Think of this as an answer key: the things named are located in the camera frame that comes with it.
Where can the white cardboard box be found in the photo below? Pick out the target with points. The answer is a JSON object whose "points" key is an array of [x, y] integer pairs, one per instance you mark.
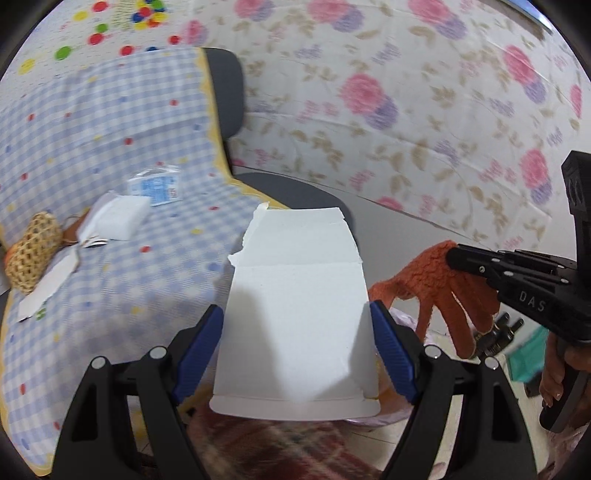
{"points": [[295, 323]]}

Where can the blue and white milk carton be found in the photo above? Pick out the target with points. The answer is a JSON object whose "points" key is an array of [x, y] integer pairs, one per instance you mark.
{"points": [[154, 189]]}

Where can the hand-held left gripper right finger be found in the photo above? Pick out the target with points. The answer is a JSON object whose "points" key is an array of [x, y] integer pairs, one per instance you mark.
{"points": [[392, 350]]}

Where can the orange fuzzy glove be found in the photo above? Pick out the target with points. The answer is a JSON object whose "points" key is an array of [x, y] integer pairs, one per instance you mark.
{"points": [[429, 286]]}

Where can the blue checkered dotted cloth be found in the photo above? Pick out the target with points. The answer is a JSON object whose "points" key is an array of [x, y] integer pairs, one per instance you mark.
{"points": [[115, 115]]}

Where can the woven bamboo basket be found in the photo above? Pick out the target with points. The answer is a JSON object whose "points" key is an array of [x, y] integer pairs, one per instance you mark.
{"points": [[32, 258]]}

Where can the black metal object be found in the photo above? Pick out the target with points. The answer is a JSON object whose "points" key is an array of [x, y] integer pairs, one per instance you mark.
{"points": [[496, 334]]}

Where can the floral print sheet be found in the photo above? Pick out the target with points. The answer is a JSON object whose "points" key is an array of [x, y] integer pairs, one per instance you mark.
{"points": [[369, 115]]}

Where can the white foam block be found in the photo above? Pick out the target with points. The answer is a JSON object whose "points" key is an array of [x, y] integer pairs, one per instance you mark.
{"points": [[120, 217]]}

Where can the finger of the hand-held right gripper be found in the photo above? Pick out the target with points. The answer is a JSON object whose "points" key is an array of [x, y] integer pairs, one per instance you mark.
{"points": [[466, 258]]}

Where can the teal cloth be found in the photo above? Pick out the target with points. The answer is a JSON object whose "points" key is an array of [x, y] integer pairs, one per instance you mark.
{"points": [[526, 360]]}

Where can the person's right hand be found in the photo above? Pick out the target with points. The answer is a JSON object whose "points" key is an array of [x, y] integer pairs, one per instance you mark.
{"points": [[551, 381]]}

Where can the red plaid clothing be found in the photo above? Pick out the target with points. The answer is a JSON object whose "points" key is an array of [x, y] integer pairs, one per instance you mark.
{"points": [[277, 452]]}

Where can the balloon print plastic sheet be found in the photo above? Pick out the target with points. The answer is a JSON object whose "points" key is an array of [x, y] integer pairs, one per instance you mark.
{"points": [[92, 23]]}

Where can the small white cardboard piece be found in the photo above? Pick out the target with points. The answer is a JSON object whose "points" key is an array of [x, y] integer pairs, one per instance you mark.
{"points": [[46, 286]]}

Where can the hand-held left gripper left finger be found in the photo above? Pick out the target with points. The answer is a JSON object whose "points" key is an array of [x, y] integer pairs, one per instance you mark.
{"points": [[198, 350]]}

